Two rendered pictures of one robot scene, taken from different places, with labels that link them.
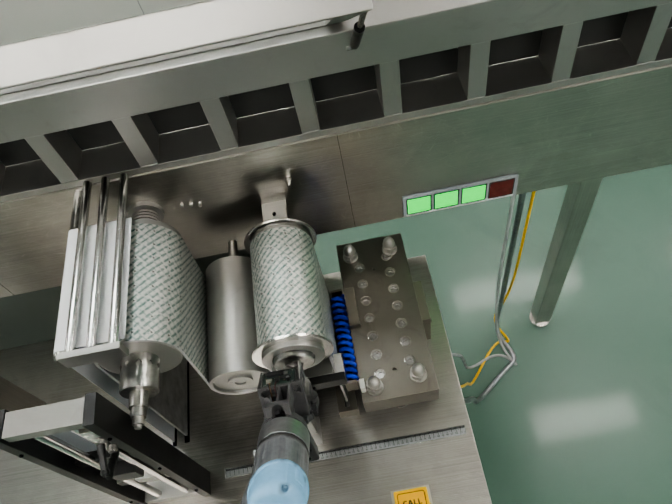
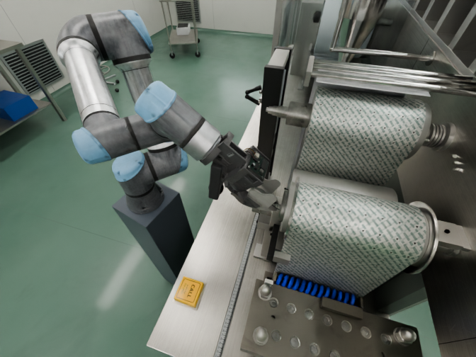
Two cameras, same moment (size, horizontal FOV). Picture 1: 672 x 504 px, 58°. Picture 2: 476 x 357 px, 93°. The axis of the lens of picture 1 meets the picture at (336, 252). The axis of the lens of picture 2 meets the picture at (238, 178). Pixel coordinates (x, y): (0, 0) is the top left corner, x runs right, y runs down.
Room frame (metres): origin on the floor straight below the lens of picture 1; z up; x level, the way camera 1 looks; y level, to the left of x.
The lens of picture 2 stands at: (0.41, -0.19, 1.67)
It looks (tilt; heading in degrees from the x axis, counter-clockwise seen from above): 48 degrees down; 103
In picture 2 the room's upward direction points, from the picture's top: straight up
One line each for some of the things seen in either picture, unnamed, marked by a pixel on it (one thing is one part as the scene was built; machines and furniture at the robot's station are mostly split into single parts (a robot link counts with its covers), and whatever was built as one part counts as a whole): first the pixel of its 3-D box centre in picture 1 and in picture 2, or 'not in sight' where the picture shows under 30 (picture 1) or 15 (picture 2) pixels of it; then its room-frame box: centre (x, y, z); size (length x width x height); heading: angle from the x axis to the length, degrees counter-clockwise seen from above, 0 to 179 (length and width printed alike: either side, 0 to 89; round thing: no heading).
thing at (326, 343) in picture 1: (293, 352); (290, 207); (0.46, 0.12, 1.25); 0.15 x 0.01 x 0.15; 86
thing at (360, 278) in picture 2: (328, 320); (326, 270); (0.58, 0.05, 1.11); 0.23 x 0.01 x 0.18; 176
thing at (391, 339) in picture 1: (384, 317); (327, 338); (0.61, -0.07, 1.00); 0.40 x 0.16 x 0.06; 176
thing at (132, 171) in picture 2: not in sight; (134, 171); (-0.09, 0.29, 1.07); 0.13 x 0.12 x 0.14; 42
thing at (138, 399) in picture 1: (138, 410); (277, 110); (0.40, 0.38, 1.33); 0.06 x 0.03 x 0.03; 176
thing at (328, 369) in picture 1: (322, 373); (280, 244); (0.46, 0.09, 1.13); 0.09 x 0.06 x 0.03; 86
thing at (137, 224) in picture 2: not in sight; (169, 245); (-0.10, 0.29, 0.45); 0.20 x 0.20 x 0.90; 72
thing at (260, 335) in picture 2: (418, 370); (261, 334); (0.45, -0.10, 1.05); 0.04 x 0.04 x 0.04
